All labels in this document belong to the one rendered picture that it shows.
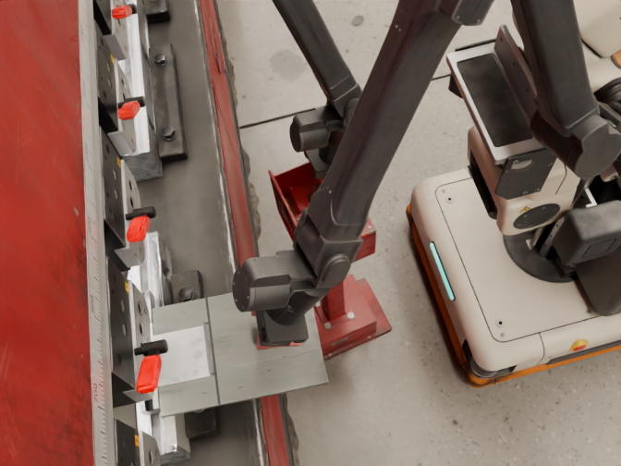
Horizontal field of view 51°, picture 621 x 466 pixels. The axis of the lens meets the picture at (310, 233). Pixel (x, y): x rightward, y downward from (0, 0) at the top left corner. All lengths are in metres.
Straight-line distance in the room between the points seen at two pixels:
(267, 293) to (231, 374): 0.26
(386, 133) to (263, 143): 1.74
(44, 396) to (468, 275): 1.45
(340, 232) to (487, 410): 1.36
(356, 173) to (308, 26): 0.43
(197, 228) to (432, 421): 1.04
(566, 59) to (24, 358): 0.65
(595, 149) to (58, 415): 0.71
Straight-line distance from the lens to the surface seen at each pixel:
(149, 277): 1.18
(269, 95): 2.58
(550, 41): 0.80
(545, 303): 1.91
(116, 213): 0.93
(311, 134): 1.25
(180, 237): 1.31
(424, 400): 2.06
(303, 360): 1.05
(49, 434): 0.62
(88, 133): 0.89
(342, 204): 0.77
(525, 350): 1.86
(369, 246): 1.43
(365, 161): 0.74
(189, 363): 1.08
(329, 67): 1.18
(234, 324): 1.08
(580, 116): 0.91
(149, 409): 1.09
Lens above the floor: 2.01
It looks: 63 degrees down
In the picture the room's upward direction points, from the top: 9 degrees counter-clockwise
